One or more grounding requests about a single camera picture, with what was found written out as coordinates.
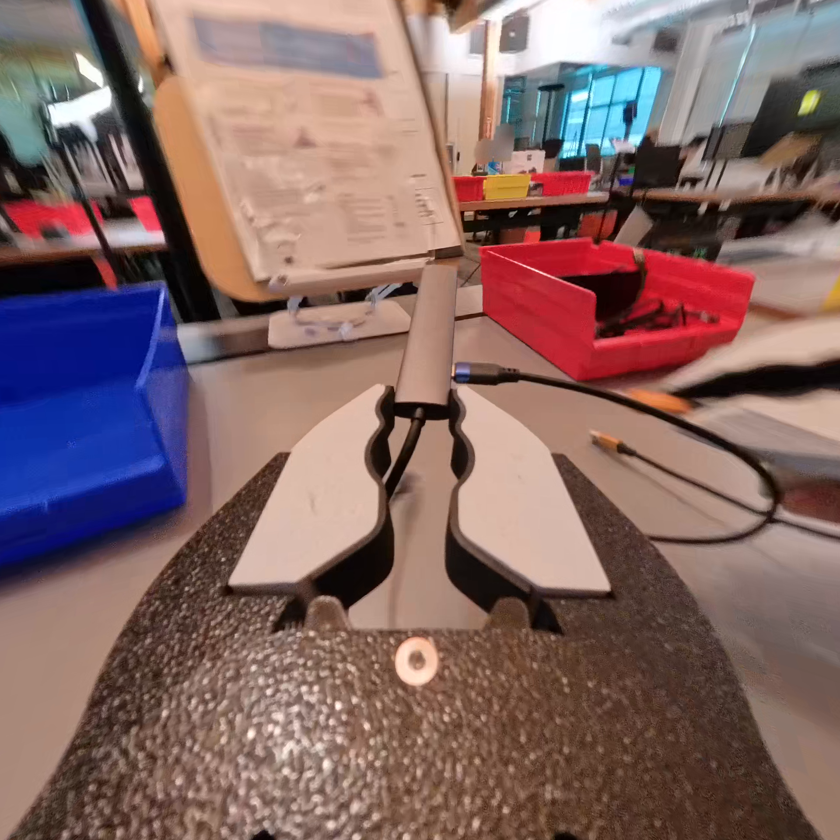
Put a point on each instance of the grey USB hub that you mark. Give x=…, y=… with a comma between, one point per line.
x=426, y=328

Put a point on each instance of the yellow background bin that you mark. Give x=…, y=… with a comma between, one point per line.
x=505, y=187

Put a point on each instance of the blue plastic bin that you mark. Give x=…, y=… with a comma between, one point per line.
x=85, y=426

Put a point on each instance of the grey desk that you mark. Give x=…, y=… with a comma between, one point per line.
x=262, y=407

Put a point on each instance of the black pole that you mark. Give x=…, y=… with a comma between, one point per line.
x=143, y=164

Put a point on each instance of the brown document board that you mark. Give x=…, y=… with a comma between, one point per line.
x=190, y=197

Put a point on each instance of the printed paper sheets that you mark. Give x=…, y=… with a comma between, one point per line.
x=315, y=164

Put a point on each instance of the background wooden table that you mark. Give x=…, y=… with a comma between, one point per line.
x=525, y=205

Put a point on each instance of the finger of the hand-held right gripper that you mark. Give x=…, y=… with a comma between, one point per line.
x=787, y=433
x=774, y=348

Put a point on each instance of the white stand base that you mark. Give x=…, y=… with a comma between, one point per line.
x=387, y=325

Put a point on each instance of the small red background bin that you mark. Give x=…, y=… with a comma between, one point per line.
x=564, y=184
x=467, y=189
x=46, y=220

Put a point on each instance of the black monitor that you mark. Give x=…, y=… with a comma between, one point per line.
x=656, y=164

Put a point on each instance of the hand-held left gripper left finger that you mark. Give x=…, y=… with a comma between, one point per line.
x=308, y=512

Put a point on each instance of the red plastic bin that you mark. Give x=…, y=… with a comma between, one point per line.
x=538, y=308

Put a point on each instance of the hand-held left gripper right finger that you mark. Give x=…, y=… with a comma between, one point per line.
x=525, y=512

